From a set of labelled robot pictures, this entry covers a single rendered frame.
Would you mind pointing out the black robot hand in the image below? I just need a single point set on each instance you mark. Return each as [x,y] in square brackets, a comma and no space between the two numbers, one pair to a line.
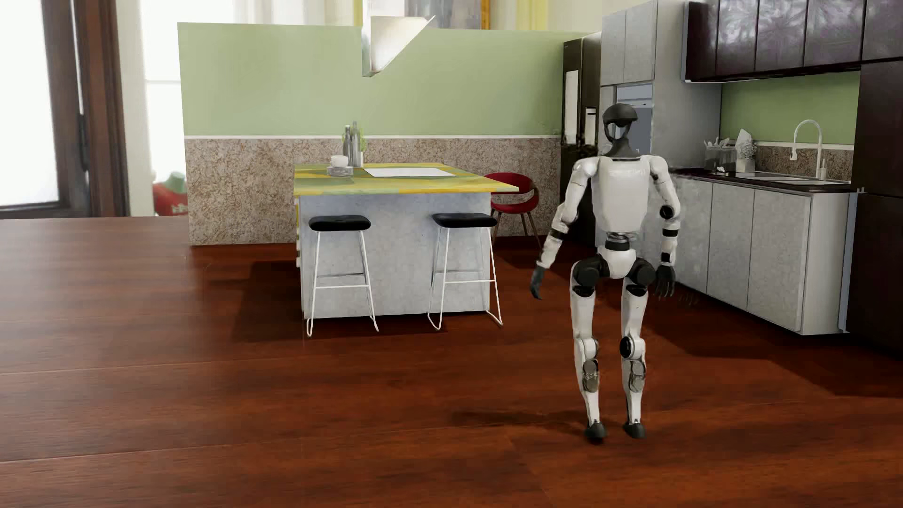
[537,282]
[664,279]

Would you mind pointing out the white left robot leg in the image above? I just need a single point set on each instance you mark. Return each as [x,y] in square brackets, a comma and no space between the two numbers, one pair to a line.
[635,338]

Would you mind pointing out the white robot leg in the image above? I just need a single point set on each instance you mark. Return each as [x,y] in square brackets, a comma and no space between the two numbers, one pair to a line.
[635,338]
[585,338]

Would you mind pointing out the white right robot leg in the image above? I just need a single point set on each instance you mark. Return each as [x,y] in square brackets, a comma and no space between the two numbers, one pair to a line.
[585,338]

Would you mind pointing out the black seat white bar stool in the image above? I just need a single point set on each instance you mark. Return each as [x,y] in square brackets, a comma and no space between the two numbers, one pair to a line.
[464,261]
[340,268]

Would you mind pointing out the red round chair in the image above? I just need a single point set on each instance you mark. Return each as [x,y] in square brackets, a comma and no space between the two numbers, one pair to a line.
[513,194]

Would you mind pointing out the grey base cabinets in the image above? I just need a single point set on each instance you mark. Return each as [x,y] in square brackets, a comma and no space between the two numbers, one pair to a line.
[755,247]

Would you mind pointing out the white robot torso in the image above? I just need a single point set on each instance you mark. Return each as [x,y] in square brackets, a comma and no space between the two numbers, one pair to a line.
[620,190]

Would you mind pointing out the utensil holder with cutlery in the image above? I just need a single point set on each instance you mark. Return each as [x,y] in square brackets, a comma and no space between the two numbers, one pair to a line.
[718,156]

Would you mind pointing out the dark kitchen countertop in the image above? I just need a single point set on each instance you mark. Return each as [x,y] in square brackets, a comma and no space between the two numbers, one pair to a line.
[765,180]

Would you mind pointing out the small potted plant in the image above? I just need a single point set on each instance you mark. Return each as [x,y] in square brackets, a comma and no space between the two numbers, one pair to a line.
[744,155]

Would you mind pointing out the kitchen island, yellow-green top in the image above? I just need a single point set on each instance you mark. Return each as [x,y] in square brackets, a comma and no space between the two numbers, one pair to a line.
[395,240]

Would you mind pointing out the robot head, dark visor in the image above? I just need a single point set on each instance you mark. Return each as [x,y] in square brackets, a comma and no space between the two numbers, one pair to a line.
[619,116]

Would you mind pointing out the white flat board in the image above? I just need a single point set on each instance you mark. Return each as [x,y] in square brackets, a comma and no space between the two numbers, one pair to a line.
[408,171]

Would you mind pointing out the black refrigerator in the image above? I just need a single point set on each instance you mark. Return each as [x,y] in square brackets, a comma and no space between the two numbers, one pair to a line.
[580,106]

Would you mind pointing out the grey tall cabinet with oven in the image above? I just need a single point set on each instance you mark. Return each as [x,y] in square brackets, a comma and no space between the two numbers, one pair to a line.
[652,84]

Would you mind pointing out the white curved faucet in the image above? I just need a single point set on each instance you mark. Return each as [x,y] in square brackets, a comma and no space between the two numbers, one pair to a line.
[811,145]

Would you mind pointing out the dark brown tall cabinet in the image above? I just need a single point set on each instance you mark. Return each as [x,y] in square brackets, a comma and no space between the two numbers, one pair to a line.
[878,204]

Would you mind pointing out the glass bottles with plant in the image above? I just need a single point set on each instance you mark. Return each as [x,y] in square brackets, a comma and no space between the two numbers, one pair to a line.
[353,145]

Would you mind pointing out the white bowl on tray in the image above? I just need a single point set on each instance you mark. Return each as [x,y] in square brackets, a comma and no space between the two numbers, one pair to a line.
[339,164]

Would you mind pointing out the white range hood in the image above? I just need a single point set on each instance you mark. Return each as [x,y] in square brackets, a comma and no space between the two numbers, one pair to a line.
[391,39]

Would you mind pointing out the red and green object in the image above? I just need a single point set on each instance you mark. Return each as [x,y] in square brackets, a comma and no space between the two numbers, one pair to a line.
[170,195]

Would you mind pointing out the dark brown wall cabinets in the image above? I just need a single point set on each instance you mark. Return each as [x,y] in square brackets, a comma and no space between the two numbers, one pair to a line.
[783,35]

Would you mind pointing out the dark wooden door frame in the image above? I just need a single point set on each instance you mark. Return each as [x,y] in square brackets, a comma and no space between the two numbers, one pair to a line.
[95,106]

